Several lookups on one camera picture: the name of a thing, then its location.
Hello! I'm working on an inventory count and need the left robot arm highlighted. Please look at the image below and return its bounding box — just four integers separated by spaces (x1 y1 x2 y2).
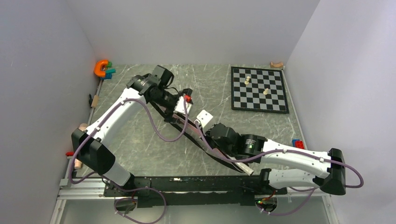
71 65 192 196

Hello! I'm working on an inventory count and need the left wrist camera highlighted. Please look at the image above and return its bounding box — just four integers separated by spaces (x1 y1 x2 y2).
174 88 193 115

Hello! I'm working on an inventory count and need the pink badminton racket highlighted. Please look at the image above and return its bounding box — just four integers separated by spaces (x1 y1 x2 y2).
235 162 254 176

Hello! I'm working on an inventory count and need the small wooden arch block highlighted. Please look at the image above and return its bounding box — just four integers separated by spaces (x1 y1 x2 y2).
269 62 284 69

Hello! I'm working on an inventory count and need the orange C-shaped toy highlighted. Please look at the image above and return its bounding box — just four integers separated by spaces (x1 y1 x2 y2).
93 59 109 77

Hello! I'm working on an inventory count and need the black white chessboard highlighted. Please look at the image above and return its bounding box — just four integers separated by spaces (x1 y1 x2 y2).
231 66 289 114

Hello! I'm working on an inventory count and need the pink racket bag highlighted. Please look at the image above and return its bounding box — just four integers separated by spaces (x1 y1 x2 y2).
153 107 244 173

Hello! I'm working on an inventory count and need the teal blue toy block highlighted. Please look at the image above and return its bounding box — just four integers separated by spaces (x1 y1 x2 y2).
104 61 116 80

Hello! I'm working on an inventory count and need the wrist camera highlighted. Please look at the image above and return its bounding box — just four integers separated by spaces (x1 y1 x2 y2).
197 110 215 133
174 88 193 115

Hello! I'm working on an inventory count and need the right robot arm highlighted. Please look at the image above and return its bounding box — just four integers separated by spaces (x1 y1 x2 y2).
201 123 347 196

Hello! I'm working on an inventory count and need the white chess piece pair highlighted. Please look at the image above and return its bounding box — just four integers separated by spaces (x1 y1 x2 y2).
244 76 251 85

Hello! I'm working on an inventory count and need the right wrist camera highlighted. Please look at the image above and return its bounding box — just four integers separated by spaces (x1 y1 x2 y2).
197 110 215 133

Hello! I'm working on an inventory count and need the colourful toy brick stack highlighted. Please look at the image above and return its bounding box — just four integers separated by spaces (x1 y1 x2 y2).
292 139 305 149

